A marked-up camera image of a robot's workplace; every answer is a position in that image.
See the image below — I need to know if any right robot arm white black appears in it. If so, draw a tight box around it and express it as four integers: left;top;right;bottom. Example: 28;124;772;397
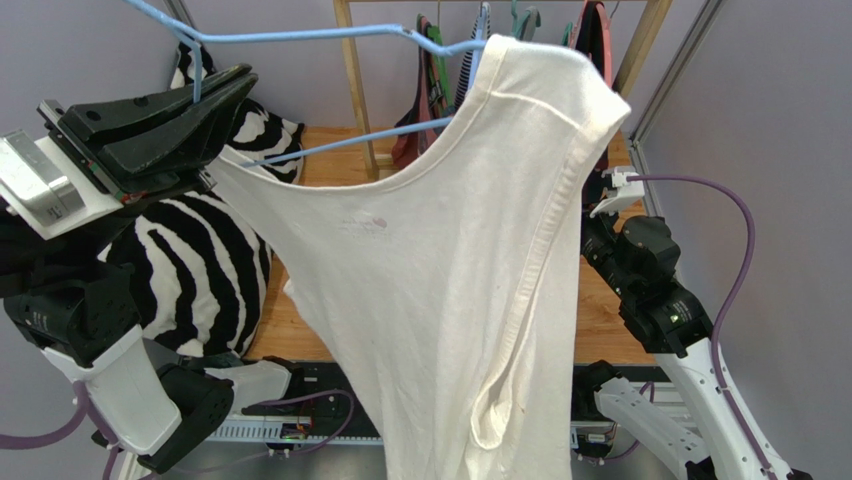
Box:
572;214;809;479

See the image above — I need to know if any grey tank top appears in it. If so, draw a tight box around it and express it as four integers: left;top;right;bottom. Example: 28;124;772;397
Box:
513;6;541;41

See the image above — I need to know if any teal plastic hanger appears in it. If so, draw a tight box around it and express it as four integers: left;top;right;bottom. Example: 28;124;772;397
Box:
510;0;534;40

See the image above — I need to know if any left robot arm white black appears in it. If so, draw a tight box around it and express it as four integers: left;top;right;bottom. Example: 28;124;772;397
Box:
1;64;291;474

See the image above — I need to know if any pink plastic hanger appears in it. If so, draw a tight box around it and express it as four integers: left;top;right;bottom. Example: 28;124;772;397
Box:
576;1;614;87

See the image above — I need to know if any light blue wire hanger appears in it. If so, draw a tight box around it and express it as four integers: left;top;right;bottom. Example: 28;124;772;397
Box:
126;0;486;168

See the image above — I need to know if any green plastic hanger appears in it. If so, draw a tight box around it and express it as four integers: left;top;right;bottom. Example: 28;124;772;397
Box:
429;54;454;118

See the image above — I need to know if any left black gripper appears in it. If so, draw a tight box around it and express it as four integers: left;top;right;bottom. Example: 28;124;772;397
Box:
42;62;258;261

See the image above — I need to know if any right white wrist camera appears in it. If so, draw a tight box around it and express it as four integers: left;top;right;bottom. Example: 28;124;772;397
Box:
589;166;646;218

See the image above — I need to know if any green tank top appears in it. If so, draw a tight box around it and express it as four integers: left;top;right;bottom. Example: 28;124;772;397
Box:
561;22;574;47

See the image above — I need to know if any red tank top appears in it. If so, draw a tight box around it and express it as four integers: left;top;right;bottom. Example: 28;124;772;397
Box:
391;48;442;169

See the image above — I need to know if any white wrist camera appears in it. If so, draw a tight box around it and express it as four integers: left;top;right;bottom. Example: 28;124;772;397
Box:
1;130;122;240
589;166;646;218

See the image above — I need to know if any navy maroon tank top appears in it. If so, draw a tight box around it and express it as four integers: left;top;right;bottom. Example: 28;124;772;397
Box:
574;1;613;207

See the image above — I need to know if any zebra print blanket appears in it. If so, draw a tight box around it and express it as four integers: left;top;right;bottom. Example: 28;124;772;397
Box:
99;43;307;359

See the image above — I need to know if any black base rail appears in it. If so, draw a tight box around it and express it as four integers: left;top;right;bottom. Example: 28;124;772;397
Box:
199;359;667;449

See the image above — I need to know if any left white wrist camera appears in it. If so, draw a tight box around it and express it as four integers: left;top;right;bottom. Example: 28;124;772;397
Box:
1;130;122;240

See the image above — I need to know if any wooden clothes rack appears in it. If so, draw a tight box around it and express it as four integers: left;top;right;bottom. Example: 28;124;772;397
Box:
342;1;673;181

